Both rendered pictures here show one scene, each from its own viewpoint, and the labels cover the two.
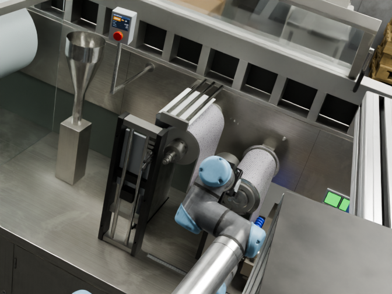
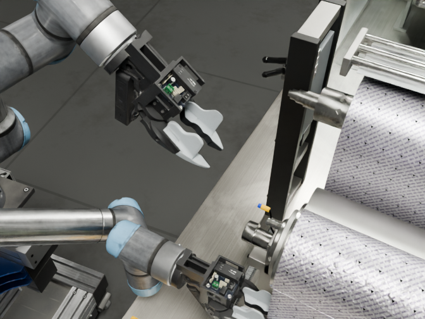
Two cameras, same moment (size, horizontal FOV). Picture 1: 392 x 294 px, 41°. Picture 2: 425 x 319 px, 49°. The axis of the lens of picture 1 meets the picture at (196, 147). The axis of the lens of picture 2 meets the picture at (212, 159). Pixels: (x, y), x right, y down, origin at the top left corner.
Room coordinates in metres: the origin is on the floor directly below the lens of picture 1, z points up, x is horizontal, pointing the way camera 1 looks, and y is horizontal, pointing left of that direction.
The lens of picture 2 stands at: (1.40, -0.60, 1.90)
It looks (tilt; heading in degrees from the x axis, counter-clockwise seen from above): 48 degrees down; 104
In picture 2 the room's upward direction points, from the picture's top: straight up
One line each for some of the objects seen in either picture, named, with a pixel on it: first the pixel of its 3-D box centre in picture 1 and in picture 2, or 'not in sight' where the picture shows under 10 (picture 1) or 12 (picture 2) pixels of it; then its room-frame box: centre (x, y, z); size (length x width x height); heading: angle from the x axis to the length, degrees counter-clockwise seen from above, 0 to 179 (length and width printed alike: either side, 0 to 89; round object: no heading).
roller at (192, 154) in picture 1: (193, 132); not in sight; (1.62, 0.02, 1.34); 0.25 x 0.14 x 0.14; 165
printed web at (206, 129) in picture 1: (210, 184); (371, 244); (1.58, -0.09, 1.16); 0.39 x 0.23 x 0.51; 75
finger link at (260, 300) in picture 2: not in sight; (265, 300); (1.41, -0.23, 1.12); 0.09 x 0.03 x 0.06; 166
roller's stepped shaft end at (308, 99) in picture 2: (168, 158); (303, 97); (1.41, 0.08, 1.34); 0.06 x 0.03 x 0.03; 165
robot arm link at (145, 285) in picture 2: not in sight; (141, 264); (1.14, -0.16, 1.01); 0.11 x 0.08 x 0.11; 126
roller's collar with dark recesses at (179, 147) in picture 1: (175, 150); (335, 108); (1.47, 0.06, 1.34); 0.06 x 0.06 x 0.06; 75
